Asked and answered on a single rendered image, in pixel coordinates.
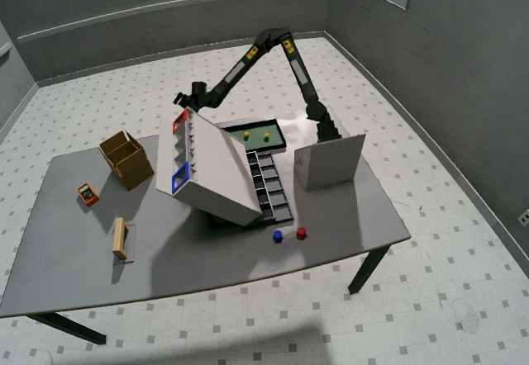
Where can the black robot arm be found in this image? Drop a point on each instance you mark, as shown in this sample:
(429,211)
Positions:
(266,40)

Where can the brown cardboard box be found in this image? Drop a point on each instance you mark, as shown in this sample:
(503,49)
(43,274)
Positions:
(134,167)

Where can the green tray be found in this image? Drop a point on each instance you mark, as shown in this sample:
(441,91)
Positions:
(256,138)

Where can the red square band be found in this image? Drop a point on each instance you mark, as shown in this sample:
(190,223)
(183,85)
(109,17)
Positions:
(185,118)

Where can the blue square band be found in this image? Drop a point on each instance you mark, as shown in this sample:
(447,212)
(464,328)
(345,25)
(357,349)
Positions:
(186,177)

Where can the blue round cap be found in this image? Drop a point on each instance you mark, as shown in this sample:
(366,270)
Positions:
(277,237)

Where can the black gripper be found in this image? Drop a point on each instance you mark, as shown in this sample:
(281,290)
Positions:
(182,102)

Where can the orange pocket multimeter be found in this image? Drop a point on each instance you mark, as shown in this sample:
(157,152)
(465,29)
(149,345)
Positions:
(87,194)

